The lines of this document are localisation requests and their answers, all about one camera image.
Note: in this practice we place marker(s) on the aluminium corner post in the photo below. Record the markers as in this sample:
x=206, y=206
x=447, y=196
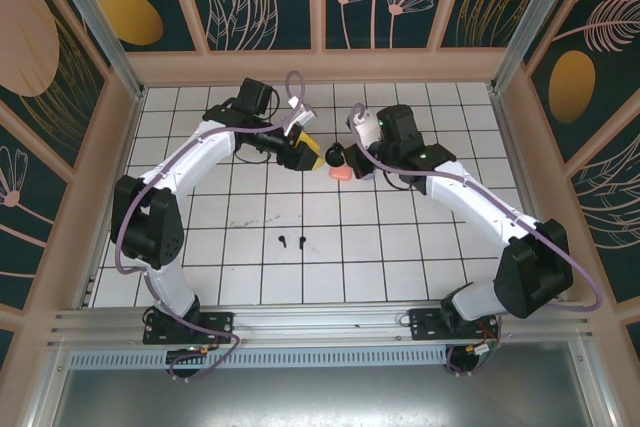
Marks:
x=531, y=22
x=105, y=34

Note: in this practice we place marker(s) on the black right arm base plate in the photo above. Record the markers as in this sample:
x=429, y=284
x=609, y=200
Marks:
x=425, y=327

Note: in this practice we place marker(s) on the art panel large pale circle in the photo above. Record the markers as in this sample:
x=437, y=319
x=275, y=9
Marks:
x=30, y=47

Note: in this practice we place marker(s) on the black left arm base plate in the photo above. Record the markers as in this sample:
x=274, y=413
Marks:
x=220, y=327

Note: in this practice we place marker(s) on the pink earbud charging case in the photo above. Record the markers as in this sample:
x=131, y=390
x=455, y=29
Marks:
x=340, y=173

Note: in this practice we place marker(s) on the art panel feathers gold oval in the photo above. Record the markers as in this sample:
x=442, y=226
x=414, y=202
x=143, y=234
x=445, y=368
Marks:
x=600, y=72

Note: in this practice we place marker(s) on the grey metal sheet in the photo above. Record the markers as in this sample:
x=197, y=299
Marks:
x=320, y=399

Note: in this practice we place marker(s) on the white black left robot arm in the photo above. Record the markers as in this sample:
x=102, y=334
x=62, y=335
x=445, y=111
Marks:
x=200, y=157

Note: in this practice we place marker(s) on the aluminium mounting rail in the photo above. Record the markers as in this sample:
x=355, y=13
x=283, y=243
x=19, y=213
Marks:
x=325, y=329

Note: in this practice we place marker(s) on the art panel single flower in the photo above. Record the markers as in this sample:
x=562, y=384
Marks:
x=20, y=247

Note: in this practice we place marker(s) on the art panel pink leaf lines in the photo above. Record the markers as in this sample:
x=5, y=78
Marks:
x=610, y=207

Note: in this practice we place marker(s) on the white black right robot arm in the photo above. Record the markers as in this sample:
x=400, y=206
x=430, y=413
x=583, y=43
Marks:
x=470, y=192

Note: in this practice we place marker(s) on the aluminium side rail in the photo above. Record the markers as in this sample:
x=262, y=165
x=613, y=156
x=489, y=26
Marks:
x=111, y=197
x=511, y=147

